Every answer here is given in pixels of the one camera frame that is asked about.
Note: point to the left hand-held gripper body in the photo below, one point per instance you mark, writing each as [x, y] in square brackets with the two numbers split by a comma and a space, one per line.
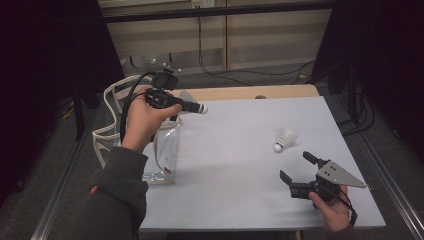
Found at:
[163, 96]

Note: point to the person's left hand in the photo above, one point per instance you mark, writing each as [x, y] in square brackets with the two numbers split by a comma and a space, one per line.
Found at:
[143, 123]

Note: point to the transparent bag with beige trim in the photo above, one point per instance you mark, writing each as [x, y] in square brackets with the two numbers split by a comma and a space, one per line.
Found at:
[166, 150]

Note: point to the black horizontal bar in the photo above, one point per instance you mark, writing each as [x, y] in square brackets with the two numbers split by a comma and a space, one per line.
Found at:
[266, 7]

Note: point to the black metal stand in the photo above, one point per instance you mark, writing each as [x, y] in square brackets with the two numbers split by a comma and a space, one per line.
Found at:
[351, 96]
[79, 116]

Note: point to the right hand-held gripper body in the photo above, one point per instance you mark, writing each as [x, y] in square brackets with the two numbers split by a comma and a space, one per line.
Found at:
[335, 176]

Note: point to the metal floor rail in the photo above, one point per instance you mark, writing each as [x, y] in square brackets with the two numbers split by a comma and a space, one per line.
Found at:
[53, 206]
[395, 185]

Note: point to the dark round table grommet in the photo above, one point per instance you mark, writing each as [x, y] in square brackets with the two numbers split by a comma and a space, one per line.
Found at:
[260, 97]

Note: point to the person's right hand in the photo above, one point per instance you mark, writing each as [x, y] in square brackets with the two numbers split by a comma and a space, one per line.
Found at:
[335, 215]

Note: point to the white wall socket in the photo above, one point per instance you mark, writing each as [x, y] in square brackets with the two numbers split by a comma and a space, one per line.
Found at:
[202, 3]

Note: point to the white table board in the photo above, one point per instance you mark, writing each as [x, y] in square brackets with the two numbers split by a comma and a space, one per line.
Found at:
[233, 150]

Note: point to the black curtain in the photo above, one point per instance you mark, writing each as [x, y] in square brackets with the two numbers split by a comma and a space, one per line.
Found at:
[393, 50]
[50, 50]

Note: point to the wooden table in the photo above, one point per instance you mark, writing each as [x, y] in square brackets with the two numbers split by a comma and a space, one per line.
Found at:
[233, 92]

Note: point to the beige cabinet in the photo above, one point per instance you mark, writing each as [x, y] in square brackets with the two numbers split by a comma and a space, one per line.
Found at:
[273, 36]

